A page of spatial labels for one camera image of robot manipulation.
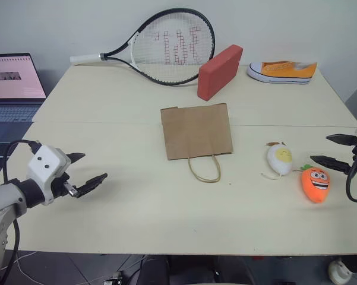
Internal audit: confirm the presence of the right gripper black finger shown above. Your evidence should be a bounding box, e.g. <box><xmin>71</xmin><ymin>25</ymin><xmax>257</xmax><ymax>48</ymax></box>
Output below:
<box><xmin>309</xmin><ymin>154</ymin><xmax>353</xmax><ymax>175</ymax></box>
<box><xmin>326</xmin><ymin>134</ymin><xmax>357</xmax><ymax>147</ymax></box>

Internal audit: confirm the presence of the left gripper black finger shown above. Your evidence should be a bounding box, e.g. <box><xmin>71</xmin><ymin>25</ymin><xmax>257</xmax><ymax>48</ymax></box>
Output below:
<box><xmin>75</xmin><ymin>173</ymin><xmax>109</xmax><ymax>198</ymax></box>
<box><xmin>65</xmin><ymin>152</ymin><xmax>86</xmax><ymax>164</ymax></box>

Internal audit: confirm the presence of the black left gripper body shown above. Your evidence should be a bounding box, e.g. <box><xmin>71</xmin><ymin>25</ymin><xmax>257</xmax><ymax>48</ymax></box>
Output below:
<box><xmin>50</xmin><ymin>171</ymin><xmax>79</xmax><ymax>203</ymax></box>

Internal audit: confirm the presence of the orange carrot plush toy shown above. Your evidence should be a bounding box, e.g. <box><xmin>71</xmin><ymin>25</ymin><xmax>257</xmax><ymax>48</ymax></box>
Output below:
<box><xmin>299</xmin><ymin>163</ymin><xmax>332</xmax><ymax>204</ymax></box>

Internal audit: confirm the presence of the white egg plush toy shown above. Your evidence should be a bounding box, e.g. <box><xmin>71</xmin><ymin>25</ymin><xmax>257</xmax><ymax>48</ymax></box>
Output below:
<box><xmin>260</xmin><ymin>141</ymin><xmax>295</xmax><ymax>181</ymax></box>

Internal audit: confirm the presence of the orange canvas sneaker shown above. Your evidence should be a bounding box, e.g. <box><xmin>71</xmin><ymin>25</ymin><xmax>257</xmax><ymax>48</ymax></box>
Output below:
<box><xmin>246</xmin><ymin>61</ymin><xmax>318</xmax><ymax>85</ymax></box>

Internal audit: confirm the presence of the open grey laptop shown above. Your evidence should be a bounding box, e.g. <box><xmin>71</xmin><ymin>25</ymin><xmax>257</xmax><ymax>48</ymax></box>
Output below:
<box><xmin>0</xmin><ymin>52</ymin><xmax>48</xmax><ymax>123</ymax></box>

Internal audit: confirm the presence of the white round object under table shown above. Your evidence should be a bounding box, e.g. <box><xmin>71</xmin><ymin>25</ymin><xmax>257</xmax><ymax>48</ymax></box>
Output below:
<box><xmin>327</xmin><ymin>259</ymin><xmax>353</xmax><ymax>283</ymax></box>

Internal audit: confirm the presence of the red foam block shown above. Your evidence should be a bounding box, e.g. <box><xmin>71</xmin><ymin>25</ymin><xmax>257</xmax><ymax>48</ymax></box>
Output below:
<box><xmin>197</xmin><ymin>44</ymin><xmax>244</xmax><ymax>102</ymax></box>

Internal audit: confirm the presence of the black and white tennis racket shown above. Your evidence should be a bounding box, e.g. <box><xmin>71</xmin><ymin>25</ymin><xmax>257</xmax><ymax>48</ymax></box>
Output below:
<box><xmin>69</xmin><ymin>6</ymin><xmax>216</xmax><ymax>87</ymax></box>

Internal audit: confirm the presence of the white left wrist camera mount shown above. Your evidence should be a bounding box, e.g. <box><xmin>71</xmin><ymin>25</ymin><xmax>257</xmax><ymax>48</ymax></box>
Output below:
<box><xmin>26</xmin><ymin>144</ymin><xmax>72</xmax><ymax>206</ymax></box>

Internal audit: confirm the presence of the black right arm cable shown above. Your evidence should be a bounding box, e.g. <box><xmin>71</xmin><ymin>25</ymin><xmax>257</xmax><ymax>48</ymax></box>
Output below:
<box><xmin>345</xmin><ymin>154</ymin><xmax>357</xmax><ymax>208</ymax></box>

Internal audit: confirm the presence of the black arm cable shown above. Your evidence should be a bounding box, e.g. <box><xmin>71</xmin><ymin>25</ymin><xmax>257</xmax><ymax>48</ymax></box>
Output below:
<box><xmin>345</xmin><ymin>154</ymin><xmax>357</xmax><ymax>208</ymax></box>
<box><xmin>0</xmin><ymin>139</ymin><xmax>43</xmax><ymax>285</ymax></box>

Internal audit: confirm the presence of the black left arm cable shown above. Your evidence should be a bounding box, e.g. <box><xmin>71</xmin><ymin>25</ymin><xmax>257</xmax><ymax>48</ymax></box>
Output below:
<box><xmin>0</xmin><ymin>139</ymin><xmax>43</xmax><ymax>285</ymax></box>

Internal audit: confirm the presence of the thin white floor cable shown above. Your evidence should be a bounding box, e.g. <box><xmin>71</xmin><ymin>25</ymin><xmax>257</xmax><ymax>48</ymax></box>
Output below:
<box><xmin>14</xmin><ymin>251</ymin><xmax>41</xmax><ymax>281</ymax></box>

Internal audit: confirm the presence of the brown paper bag with handles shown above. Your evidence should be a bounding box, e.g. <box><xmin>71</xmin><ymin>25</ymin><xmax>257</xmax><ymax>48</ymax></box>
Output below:
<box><xmin>160</xmin><ymin>102</ymin><xmax>234</xmax><ymax>183</ymax></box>

